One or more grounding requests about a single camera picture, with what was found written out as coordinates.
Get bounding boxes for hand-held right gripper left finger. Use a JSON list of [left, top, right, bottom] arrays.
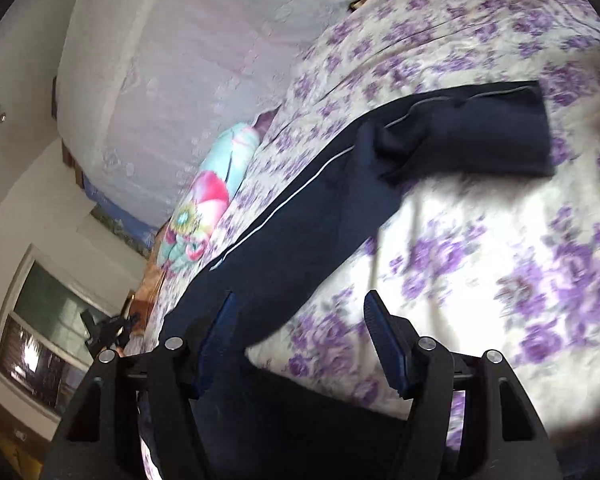
[[42, 290, 239, 480]]

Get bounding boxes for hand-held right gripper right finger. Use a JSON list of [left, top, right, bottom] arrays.
[[363, 290, 564, 480]]

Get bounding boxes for navy blue pants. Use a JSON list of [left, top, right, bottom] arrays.
[[137, 80, 557, 480]]

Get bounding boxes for white framed window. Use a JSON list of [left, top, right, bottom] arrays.
[[0, 245, 126, 421]]

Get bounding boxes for brown wooden headboard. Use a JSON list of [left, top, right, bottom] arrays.
[[129, 255, 167, 337]]

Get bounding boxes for purple floral bed sheet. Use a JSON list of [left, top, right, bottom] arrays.
[[140, 0, 600, 480]]

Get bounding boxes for folded colourful floral quilt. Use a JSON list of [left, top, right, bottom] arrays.
[[155, 122, 261, 272]]

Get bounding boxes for landscape wall poster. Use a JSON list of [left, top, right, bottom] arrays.
[[82, 170, 156, 261]]

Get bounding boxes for white lace wall cloth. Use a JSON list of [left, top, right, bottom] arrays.
[[55, 0, 416, 221]]

